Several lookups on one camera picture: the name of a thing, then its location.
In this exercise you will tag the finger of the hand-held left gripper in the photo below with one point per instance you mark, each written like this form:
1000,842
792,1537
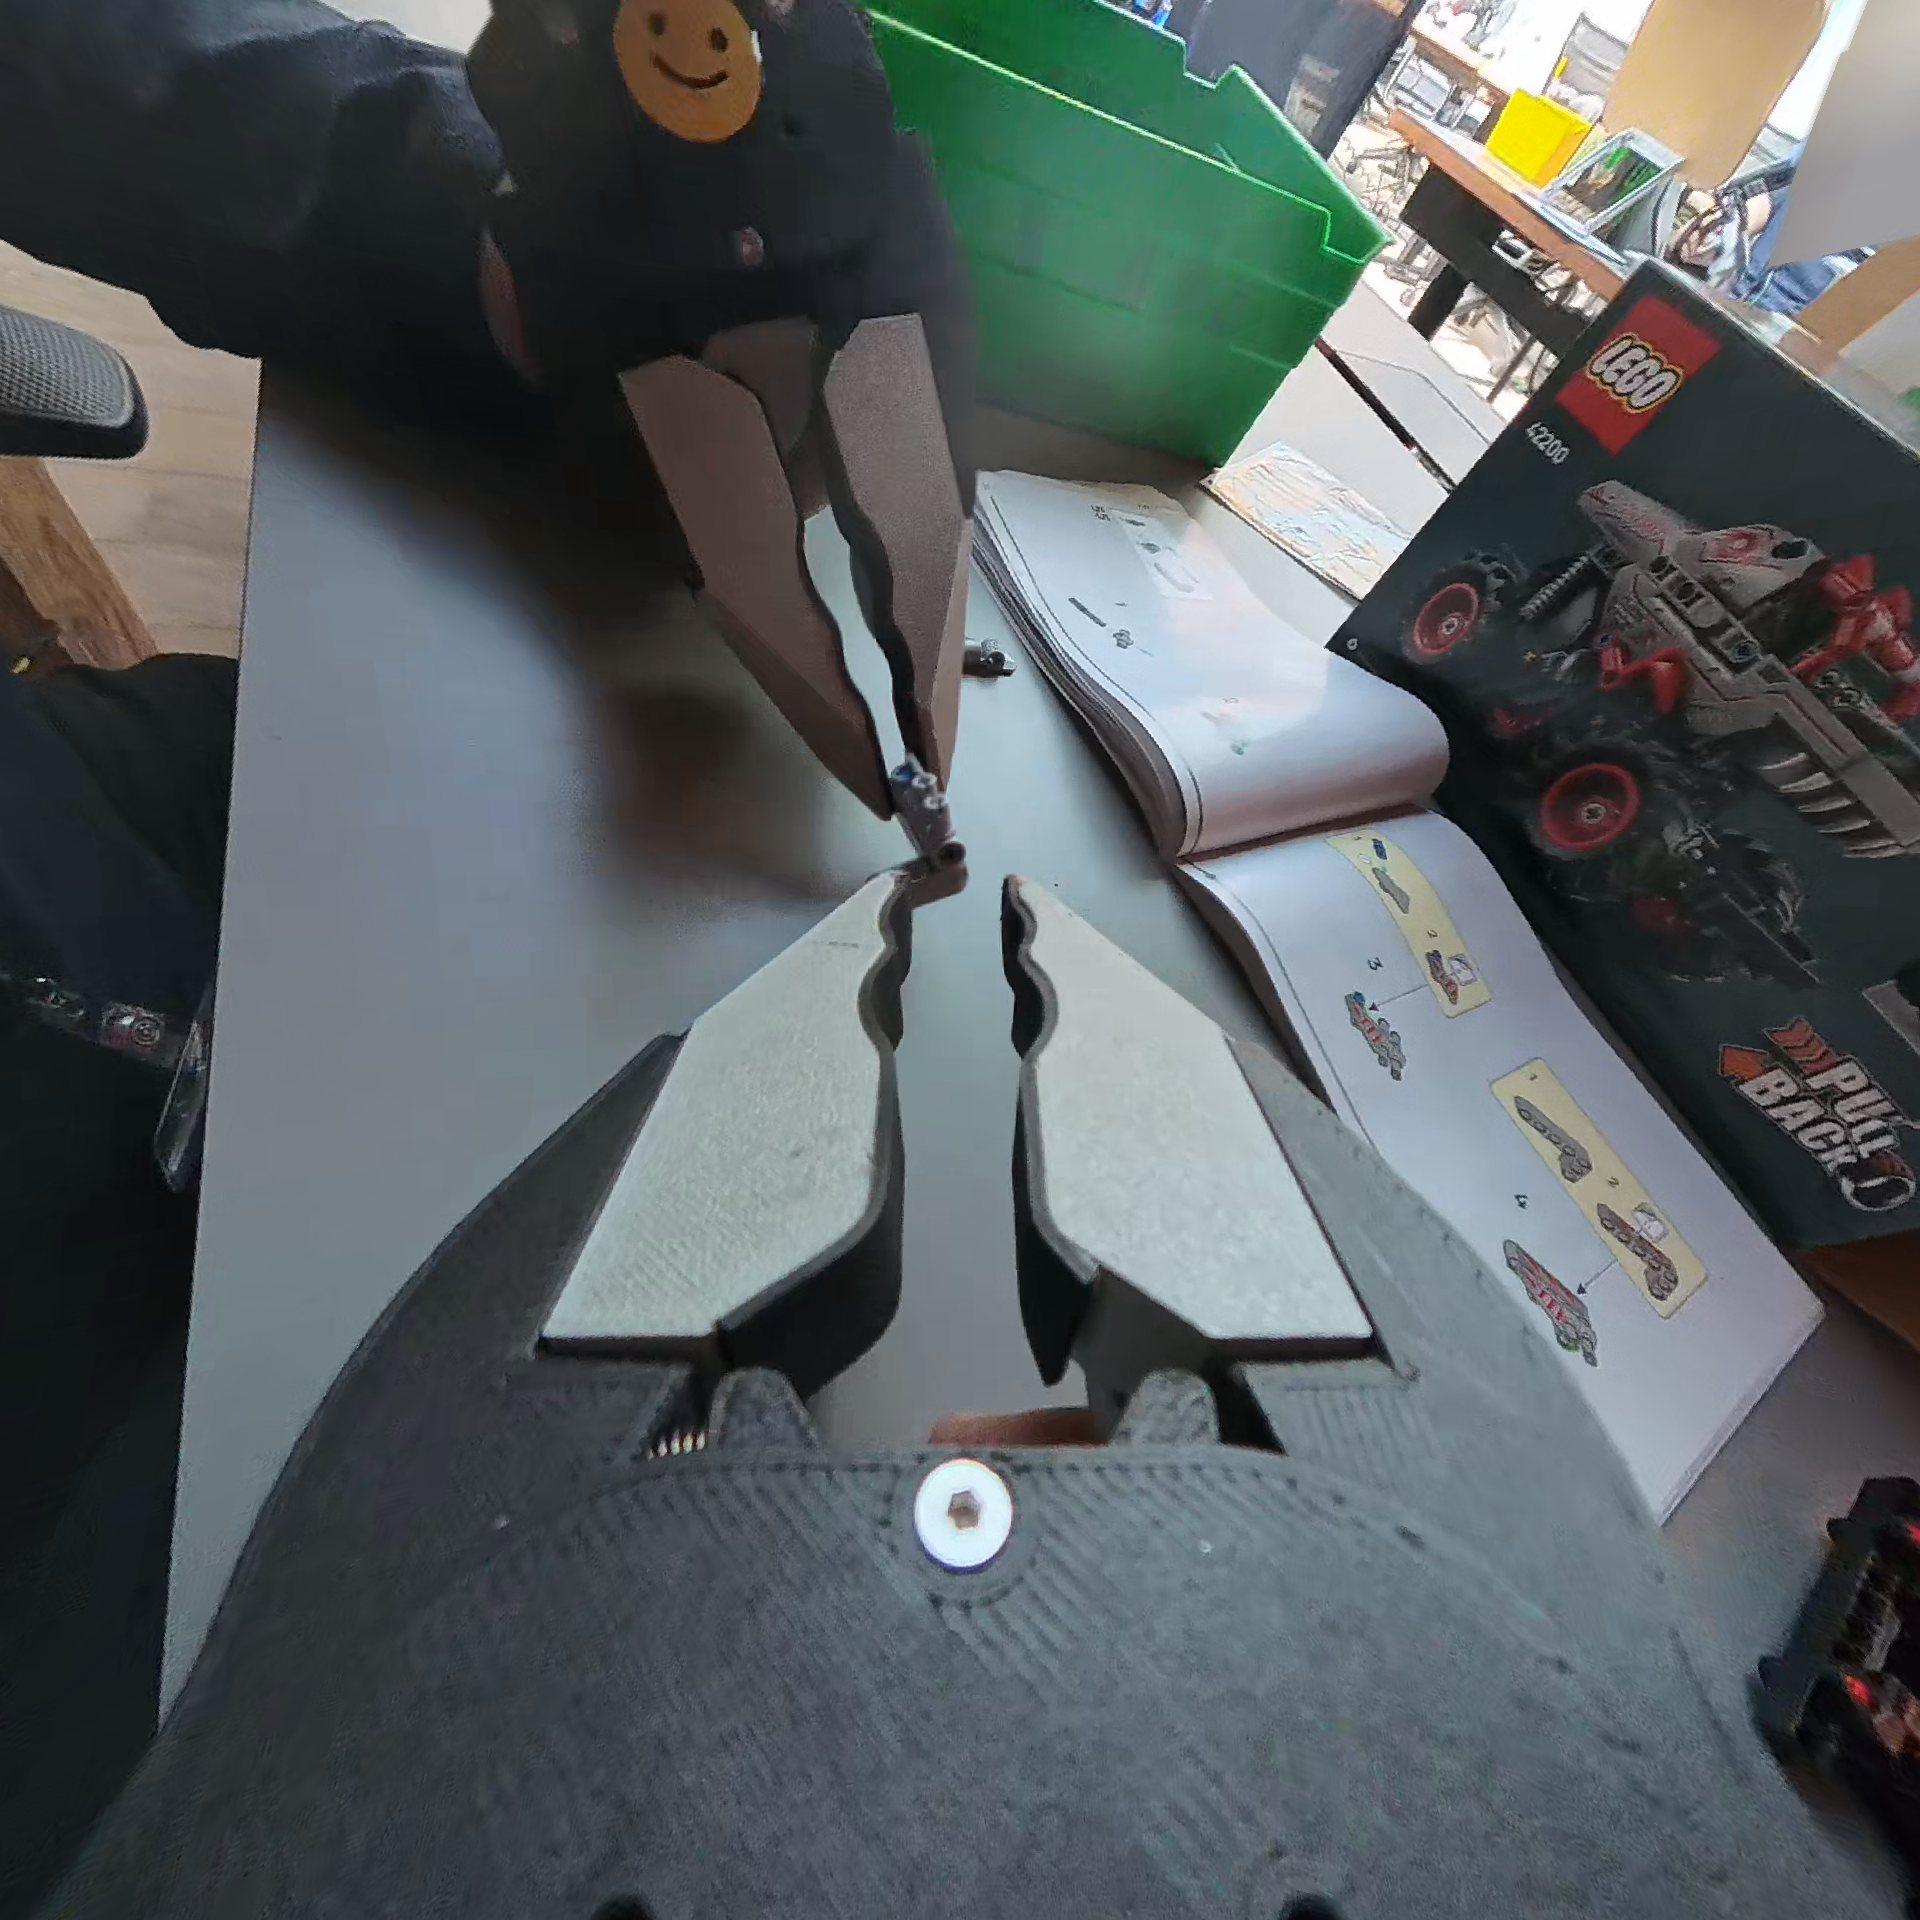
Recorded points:
749,570
907,510

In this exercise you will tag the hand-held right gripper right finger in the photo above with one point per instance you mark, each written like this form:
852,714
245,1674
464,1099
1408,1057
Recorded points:
1184,1184

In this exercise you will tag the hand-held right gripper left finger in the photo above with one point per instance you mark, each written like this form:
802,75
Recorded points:
749,1170

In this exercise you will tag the small dark grey lego connector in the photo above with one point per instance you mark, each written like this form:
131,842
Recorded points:
922,802

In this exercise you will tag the black lego assembly red pins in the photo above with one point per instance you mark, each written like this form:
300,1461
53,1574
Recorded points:
1852,1635

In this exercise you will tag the person's left forearm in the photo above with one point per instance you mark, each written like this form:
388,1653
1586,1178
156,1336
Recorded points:
225,165

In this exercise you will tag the small grey lego pin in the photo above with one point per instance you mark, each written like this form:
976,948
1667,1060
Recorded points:
985,657

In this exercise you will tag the lego instruction booklet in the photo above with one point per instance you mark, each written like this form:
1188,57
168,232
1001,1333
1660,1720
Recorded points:
1305,720

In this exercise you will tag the lego set box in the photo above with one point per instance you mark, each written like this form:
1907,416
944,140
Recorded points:
1694,451

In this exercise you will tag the green plastic bin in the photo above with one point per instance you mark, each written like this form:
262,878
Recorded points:
1124,224

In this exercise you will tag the clear plastic bag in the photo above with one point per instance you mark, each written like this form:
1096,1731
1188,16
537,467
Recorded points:
1312,517

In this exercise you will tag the wooden background table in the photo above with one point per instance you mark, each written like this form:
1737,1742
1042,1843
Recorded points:
1500,202

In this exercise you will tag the person's dark clothing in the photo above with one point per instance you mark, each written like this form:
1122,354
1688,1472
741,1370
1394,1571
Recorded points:
83,1348

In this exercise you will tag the black mesh chair armrest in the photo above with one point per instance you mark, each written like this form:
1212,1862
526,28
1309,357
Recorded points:
59,382

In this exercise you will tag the yellow box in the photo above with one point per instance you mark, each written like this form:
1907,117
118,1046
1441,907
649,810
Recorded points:
1538,133

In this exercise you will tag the green framed box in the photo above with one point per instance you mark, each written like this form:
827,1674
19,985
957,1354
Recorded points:
1611,176

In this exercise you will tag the brown cardboard sheet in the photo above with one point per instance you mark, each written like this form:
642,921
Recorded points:
1710,60

